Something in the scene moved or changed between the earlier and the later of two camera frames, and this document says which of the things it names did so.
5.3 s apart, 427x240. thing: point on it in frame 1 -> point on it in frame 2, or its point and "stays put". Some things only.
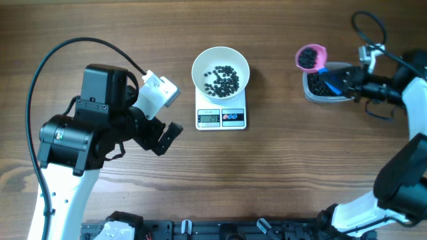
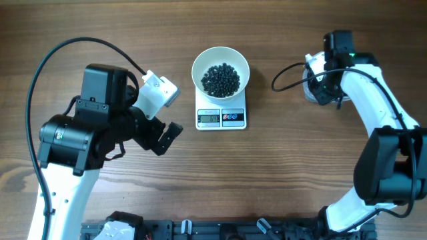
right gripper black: x=354 y=82 -> x=321 y=96
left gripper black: x=148 y=141 stays put
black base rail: x=239 y=229 stays put
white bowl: x=220 y=73 stays put
